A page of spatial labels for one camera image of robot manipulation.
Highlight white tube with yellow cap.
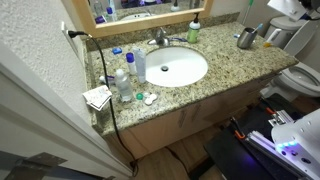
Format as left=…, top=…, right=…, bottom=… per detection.
left=263, top=28, right=283, bottom=48

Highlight tall white tube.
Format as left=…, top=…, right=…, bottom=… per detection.
left=133, top=47, right=148, bottom=84

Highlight purple small tube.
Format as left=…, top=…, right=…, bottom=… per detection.
left=98, top=75, right=117, bottom=85

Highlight white contact lens case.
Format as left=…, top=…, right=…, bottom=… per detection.
left=143, top=91, right=158, bottom=107

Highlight white oval sink basin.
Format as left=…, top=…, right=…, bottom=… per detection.
left=145, top=45, right=209, bottom=88

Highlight clear plastic water bottle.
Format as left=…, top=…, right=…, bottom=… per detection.
left=114, top=68, right=134, bottom=103

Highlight small bottle with blue cap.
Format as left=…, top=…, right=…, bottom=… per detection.
left=125, top=52, right=138, bottom=76

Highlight wooden vanity cabinet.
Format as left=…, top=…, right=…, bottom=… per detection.
left=99, top=71, right=281, bottom=161

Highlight chrome faucet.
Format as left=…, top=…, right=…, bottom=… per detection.
left=147, top=26, right=172, bottom=47

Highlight folded white paper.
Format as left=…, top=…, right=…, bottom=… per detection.
left=82, top=84, right=113, bottom=112

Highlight green soap pump bottle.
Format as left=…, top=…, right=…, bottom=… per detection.
left=186, top=12, right=202, bottom=44

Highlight wooden framed mirror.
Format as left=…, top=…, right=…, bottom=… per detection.
left=71, top=0, right=215, bottom=38

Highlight black and orange clamp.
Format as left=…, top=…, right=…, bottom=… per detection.
left=229, top=116, right=248, bottom=141
left=264, top=106, right=279, bottom=118

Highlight black cart table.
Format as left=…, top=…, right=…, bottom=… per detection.
left=203, top=93, right=320, bottom=180

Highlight grey metal cup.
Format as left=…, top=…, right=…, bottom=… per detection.
left=236, top=27, right=258, bottom=50

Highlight toothbrush with blue head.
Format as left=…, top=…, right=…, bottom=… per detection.
left=250, top=23, right=264, bottom=35

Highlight white toilet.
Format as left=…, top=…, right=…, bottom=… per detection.
left=259, top=15, right=320, bottom=103

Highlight grey metal door hinge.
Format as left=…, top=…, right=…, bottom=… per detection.
left=4, top=151, right=69, bottom=180

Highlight white angular box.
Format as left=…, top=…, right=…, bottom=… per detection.
left=266, top=0, right=308, bottom=22

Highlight metal cabinet door handle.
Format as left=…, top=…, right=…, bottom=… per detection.
left=191, top=103, right=202, bottom=123
left=178, top=109, right=188, bottom=129

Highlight black power cable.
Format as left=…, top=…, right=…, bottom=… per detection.
left=67, top=29, right=139, bottom=178

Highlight white wall outlet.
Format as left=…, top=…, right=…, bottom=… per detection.
left=60, top=20, right=79, bottom=54

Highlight aluminium robot mount rails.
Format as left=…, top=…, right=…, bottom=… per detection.
left=246, top=109, right=320, bottom=180

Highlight white door frame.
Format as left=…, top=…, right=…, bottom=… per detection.
left=0, top=43, right=134, bottom=180

